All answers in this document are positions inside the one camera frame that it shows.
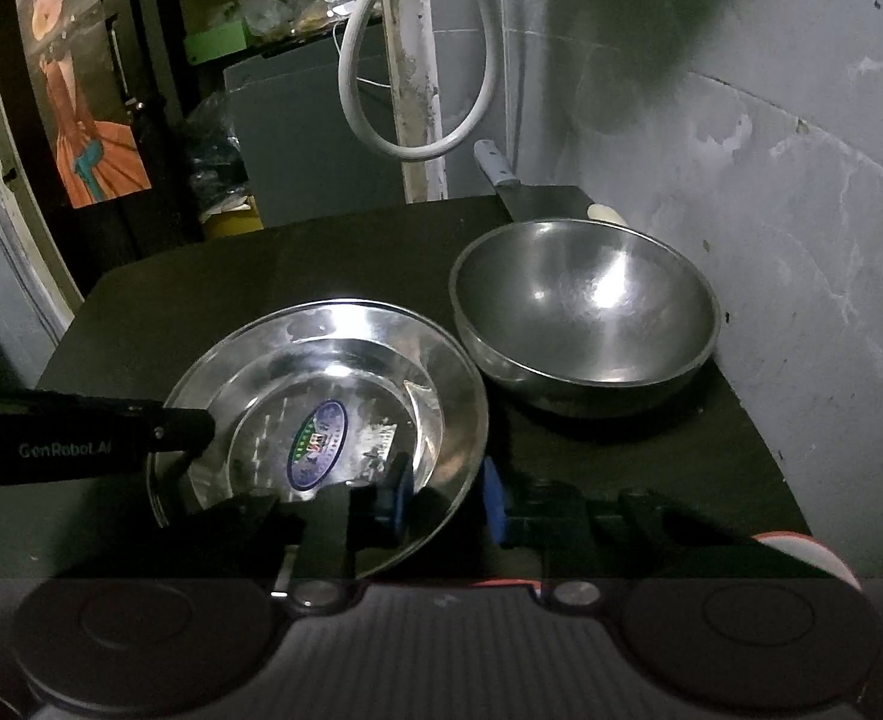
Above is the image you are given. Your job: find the large steel bowl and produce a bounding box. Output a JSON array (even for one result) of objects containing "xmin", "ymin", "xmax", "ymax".
[{"xmin": 448, "ymin": 218, "xmax": 721, "ymax": 410}]

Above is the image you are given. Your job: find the metal spatula with handle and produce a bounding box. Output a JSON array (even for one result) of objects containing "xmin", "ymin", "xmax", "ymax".
[{"xmin": 473, "ymin": 140, "xmax": 591, "ymax": 221}]

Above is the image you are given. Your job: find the small cream cylinder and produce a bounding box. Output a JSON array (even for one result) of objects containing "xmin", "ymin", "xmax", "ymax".
[{"xmin": 586, "ymin": 203, "xmax": 627, "ymax": 226}]

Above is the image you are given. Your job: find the yellow plastic container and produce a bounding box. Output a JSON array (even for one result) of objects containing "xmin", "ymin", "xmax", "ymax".
[{"xmin": 201, "ymin": 195, "xmax": 264, "ymax": 241}]

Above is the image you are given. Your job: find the red and white bowl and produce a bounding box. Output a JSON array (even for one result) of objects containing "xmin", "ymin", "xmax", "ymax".
[{"xmin": 754, "ymin": 532, "xmax": 863, "ymax": 590}]

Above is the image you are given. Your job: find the thin white wire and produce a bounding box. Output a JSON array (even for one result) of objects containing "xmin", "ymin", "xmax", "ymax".
[{"xmin": 331, "ymin": 18, "xmax": 393, "ymax": 91}]

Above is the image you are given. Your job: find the white looped cable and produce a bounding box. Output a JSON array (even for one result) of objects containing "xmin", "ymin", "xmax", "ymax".
[{"xmin": 337, "ymin": 0, "xmax": 500, "ymax": 163}]

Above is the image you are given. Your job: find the green box on shelf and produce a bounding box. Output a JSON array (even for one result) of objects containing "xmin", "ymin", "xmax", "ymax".
[{"xmin": 185, "ymin": 20, "xmax": 248, "ymax": 65}]

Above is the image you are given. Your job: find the dark grey cabinet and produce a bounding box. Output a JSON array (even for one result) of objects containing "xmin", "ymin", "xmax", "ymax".
[{"xmin": 224, "ymin": 36, "xmax": 406, "ymax": 227}]

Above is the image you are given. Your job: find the painting of woman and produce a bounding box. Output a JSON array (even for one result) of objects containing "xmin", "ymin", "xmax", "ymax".
[{"xmin": 15, "ymin": 0, "xmax": 151, "ymax": 208}]

